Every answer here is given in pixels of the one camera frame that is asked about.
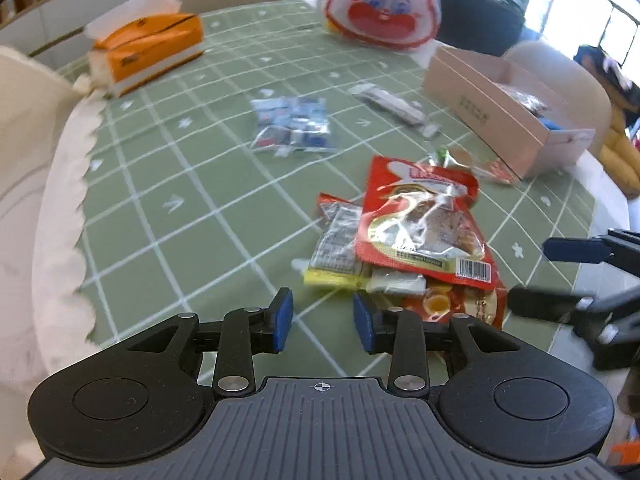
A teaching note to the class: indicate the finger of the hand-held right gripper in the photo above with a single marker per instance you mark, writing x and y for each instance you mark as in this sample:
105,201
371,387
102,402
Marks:
575,250
540,302

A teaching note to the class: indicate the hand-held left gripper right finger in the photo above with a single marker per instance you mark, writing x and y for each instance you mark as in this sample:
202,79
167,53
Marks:
364,322

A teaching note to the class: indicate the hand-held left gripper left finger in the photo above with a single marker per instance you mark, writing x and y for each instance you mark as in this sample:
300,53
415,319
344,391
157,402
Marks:
283,320

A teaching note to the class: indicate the small white snack packet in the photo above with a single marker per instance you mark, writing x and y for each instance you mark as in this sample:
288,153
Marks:
395,282

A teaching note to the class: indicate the dark red gold-print packet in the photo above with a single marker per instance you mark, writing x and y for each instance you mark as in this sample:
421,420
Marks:
480,305

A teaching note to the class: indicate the clear yellow-edged snack packet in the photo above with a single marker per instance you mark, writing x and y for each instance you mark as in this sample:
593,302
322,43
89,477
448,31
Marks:
335,245

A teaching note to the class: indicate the large red snack packet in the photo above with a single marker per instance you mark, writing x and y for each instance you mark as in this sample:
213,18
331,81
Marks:
425,220

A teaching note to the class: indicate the clear green-print candy wrapper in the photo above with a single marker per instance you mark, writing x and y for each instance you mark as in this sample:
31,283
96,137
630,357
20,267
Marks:
480,167

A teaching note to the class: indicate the blue snack packet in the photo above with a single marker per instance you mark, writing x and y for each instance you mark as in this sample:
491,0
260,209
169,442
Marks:
554,125

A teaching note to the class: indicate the dark snack packet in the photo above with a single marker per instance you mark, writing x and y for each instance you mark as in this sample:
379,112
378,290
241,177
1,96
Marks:
525,100

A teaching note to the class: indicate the pink cardboard box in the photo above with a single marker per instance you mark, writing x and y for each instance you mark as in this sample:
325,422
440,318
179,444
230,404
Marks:
480,110

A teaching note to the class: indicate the small clear candy wrapper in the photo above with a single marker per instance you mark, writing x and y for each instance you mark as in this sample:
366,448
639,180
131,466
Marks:
430,130

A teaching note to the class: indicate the clear bag of blue candies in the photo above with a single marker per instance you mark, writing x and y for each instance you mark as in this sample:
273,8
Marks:
290,125

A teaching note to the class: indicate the white long snack wrapper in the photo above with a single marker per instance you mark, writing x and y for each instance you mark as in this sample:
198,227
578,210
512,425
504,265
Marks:
390,102

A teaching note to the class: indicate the green checked tablecloth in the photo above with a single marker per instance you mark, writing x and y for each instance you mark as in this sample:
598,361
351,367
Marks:
200,185

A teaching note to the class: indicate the orange tissue box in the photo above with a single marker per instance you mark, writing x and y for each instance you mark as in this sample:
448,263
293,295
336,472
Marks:
150,45

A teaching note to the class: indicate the red white rabbit bag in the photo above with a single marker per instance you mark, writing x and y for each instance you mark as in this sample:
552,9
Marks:
380,5

